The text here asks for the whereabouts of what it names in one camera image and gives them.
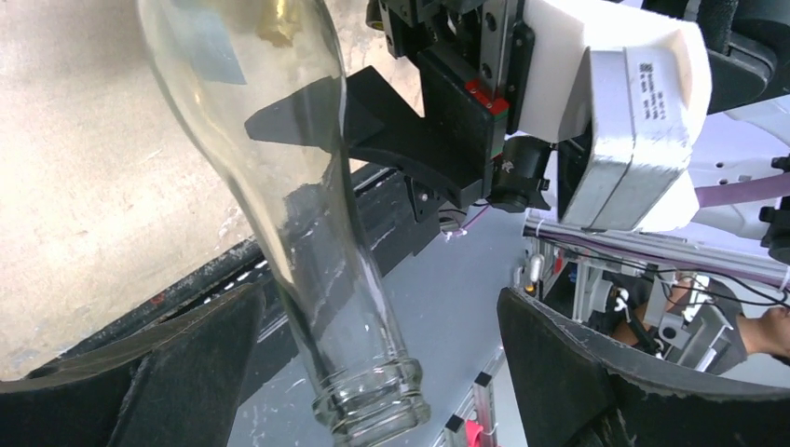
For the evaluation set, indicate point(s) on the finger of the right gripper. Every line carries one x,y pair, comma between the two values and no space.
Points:
451,151

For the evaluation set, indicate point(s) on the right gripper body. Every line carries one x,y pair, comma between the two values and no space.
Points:
491,37

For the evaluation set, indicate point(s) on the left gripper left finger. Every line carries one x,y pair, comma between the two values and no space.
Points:
176,384

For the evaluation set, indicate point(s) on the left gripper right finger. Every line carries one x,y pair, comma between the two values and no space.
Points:
576,387

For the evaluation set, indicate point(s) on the tall clear glass bottle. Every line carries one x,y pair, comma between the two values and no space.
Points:
259,87

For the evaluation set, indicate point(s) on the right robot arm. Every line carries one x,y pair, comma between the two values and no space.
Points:
748,50

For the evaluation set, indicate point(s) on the person in background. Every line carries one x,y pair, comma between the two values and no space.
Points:
767,334

